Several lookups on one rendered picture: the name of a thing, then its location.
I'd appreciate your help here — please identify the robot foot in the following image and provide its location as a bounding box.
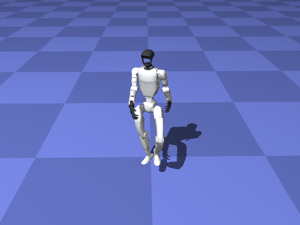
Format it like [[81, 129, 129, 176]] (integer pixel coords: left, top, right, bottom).
[[141, 153, 154, 165], [153, 149, 161, 166]]

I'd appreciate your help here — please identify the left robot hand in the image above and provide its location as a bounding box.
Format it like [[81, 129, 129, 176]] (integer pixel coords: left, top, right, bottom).
[[165, 101, 172, 113]]

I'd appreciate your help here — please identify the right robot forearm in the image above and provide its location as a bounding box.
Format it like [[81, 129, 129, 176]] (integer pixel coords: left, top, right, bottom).
[[128, 88, 136, 105]]

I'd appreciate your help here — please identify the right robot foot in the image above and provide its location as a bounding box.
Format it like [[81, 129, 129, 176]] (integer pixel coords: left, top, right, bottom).
[[141, 153, 154, 165]]

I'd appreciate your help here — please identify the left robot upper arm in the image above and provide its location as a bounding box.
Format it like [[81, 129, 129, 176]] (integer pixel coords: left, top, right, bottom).
[[157, 69, 169, 93]]

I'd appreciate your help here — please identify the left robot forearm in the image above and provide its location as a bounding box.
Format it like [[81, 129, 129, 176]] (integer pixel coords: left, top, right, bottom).
[[164, 87, 172, 103]]

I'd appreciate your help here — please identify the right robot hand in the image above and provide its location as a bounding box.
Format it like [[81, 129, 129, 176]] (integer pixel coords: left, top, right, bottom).
[[129, 100, 138, 120]]

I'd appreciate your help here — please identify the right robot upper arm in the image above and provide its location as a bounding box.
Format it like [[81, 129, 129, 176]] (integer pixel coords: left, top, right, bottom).
[[131, 67, 139, 92]]

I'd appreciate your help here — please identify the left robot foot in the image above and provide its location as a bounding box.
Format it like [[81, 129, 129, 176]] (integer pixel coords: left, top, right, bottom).
[[153, 149, 161, 166]]

